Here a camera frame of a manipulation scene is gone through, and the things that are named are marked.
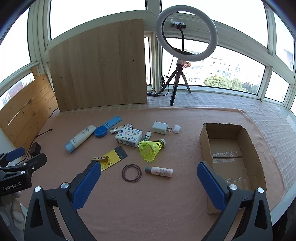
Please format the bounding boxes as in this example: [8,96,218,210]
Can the black ring light cable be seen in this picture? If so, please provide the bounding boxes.
[159,74,171,96]

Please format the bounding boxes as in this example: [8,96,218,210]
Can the patterned lighter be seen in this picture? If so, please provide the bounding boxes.
[110,124,133,134]

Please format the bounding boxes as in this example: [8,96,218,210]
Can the wooden clothespin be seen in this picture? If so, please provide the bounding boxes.
[91,155,110,163]

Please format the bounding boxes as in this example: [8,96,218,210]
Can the person's left hand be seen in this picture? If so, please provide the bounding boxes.
[0,192,26,232]

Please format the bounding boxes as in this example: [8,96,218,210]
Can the black tripod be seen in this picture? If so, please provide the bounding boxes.
[161,62,192,106]

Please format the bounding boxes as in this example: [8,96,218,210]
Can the blue phone stand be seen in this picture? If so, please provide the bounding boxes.
[102,116,122,130]

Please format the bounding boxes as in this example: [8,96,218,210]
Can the pine plank panel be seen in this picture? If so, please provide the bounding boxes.
[0,67,58,147]

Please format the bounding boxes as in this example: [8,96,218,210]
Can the black phone holder clamp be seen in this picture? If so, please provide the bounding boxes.
[166,20,195,56]

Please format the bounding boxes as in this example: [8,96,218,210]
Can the light wooden board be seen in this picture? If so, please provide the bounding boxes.
[48,19,148,113]

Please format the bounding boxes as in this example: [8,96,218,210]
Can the black power adapter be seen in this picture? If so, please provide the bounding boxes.
[30,142,41,157]

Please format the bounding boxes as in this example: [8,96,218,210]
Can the brown hair ties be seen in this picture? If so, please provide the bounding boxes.
[122,164,142,182]

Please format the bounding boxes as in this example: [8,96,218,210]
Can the yellow black sponge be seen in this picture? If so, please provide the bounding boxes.
[97,146,128,172]

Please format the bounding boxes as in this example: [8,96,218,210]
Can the black charging cable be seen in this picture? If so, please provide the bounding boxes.
[23,128,53,163]

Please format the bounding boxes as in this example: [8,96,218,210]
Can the white charger plug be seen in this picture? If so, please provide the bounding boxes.
[152,121,173,135]

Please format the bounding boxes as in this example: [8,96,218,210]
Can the patterned tissue pack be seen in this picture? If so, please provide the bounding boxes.
[115,127,142,147]

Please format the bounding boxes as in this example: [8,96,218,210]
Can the cardboard box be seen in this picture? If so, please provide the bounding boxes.
[199,123,267,215]

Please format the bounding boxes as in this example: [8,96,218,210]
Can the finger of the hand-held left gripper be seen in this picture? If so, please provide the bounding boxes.
[14,153,47,176]
[0,147,25,166]

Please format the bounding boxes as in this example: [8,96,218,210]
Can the yellow shuttlecock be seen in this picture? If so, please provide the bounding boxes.
[138,139,166,162]

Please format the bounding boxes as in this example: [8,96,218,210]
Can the crumpled patterned wrapper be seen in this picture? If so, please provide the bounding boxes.
[176,59,192,68]

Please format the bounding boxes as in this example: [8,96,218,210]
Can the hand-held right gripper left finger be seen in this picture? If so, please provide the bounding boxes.
[24,161,101,241]

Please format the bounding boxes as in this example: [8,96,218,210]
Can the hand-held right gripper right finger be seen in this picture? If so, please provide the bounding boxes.
[197,161,273,241]

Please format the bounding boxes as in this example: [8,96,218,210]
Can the white ring light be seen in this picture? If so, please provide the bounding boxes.
[155,5,218,62]

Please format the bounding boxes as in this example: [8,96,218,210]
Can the white sunscreen tube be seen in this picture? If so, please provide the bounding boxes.
[65,125,97,154]

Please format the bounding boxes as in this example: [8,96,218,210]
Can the small white bottle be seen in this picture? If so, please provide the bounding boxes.
[145,166,174,178]

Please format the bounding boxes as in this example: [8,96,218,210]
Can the pink blanket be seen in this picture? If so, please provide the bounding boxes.
[14,107,285,241]

